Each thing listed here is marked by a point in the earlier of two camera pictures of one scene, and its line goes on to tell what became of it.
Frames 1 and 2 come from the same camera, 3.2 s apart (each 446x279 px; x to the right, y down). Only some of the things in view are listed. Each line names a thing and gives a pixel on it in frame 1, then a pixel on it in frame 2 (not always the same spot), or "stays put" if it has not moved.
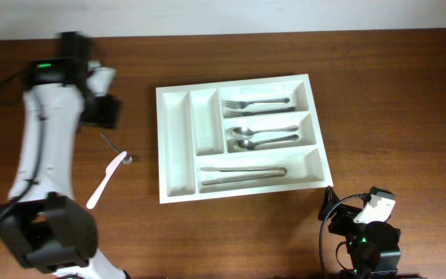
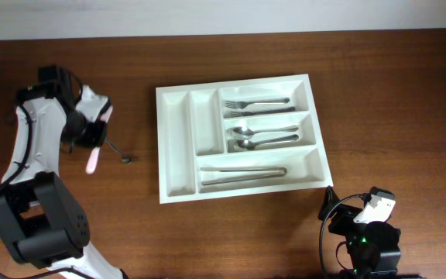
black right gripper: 344,215 stays put
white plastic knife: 108,170 → 94,153
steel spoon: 247,144 stays put
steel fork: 242,104 stays put
